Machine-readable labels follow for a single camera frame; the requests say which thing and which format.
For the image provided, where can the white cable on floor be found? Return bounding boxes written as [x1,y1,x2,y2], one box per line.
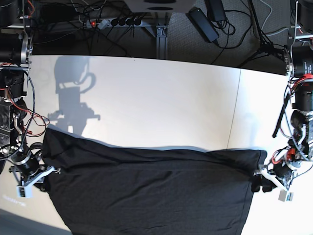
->
[256,0,294,37]

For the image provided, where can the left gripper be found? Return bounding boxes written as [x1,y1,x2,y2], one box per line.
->
[251,160,300,193]

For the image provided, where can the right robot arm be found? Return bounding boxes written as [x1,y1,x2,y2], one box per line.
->
[0,0,55,198]

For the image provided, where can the aluminium frame post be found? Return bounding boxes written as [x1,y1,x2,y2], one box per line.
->
[154,12,171,60]

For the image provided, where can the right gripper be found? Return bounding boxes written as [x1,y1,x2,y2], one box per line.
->
[9,157,50,193]

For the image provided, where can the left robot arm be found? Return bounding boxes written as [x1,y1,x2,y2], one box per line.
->
[251,0,313,194]

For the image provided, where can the black T-shirt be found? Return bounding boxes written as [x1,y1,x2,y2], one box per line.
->
[42,129,267,235]

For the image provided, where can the black power adapter brick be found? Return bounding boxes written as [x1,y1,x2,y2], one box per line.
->
[187,7,219,43]

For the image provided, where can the grey power strip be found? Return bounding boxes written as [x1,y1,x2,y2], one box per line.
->
[84,17,144,30]

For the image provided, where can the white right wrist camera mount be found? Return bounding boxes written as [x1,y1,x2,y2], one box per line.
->
[16,165,61,198]

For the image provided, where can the black tripod stand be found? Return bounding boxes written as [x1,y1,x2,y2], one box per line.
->
[238,0,309,71]

